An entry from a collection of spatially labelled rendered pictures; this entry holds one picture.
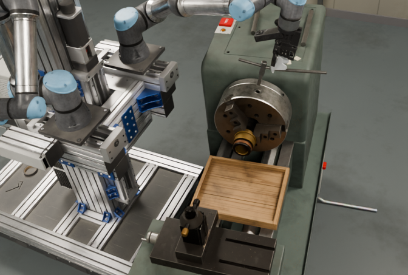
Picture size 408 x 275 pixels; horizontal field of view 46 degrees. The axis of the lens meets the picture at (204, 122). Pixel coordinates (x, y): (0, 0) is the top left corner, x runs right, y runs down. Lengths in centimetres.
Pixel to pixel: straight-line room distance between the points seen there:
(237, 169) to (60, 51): 92
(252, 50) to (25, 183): 183
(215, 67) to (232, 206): 60
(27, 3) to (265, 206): 117
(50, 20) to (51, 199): 139
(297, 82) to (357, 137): 159
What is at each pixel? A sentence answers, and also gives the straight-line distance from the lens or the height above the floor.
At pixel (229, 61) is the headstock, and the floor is 125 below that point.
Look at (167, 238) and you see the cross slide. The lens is 183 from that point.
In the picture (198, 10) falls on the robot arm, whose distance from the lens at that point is 178.
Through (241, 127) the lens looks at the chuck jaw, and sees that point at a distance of 193.
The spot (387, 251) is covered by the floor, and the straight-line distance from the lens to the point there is 300.
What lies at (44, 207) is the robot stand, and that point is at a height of 21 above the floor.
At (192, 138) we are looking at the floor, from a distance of 353.
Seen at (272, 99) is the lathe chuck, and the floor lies 121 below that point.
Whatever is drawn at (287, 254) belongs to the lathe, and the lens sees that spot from 227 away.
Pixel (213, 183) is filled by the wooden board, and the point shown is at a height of 88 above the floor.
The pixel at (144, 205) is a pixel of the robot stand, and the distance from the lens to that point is 292.
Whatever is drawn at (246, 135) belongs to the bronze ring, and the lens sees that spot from 192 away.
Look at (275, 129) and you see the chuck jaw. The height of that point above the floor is 111.
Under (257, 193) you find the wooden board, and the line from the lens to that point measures 203.
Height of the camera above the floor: 247
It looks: 43 degrees down
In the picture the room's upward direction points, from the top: 7 degrees counter-clockwise
